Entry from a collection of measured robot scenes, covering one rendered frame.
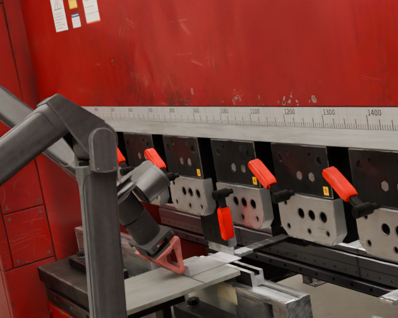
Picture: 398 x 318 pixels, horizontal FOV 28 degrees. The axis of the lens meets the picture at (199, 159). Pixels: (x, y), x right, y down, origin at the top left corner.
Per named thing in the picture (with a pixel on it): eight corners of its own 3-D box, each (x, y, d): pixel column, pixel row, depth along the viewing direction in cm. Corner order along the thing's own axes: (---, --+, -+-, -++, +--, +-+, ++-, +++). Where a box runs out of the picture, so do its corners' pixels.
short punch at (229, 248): (205, 249, 172) (198, 207, 170) (213, 247, 173) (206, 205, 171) (230, 257, 163) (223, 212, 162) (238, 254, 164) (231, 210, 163)
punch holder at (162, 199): (133, 199, 190) (120, 132, 188) (164, 190, 194) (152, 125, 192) (162, 206, 177) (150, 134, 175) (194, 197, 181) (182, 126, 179)
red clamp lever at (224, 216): (219, 240, 150) (210, 190, 149) (237, 234, 152) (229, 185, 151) (224, 241, 149) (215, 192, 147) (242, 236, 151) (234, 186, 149)
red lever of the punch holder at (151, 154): (143, 148, 170) (163, 179, 165) (159, 144, 172) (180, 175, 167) (141, 154, 171) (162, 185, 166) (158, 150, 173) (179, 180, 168)
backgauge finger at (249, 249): (218, 257, 176) (214, 236, 175) (309, 226, 189) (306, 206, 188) (248, 267, 166) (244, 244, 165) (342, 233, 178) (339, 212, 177)
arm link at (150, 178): (88, 183, 163) (88, 174, 154) (129, 147, 166) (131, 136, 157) (127, 226, 161) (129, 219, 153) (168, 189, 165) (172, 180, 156)
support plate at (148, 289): (87, 296, 163) (86, 292, 163) (196, 260, 176) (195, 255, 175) (124, 317, 147) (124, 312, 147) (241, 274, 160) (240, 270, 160)
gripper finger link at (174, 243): (182, 257, 167) (157, 224, 164) (199, 262, 161) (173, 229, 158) (160, 279, 165) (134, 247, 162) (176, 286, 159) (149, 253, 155)
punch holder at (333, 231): (282, 235, 139) (268, 142, 136) (319, 222, 143) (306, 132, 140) (338, 248, 126) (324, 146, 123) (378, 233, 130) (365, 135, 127)
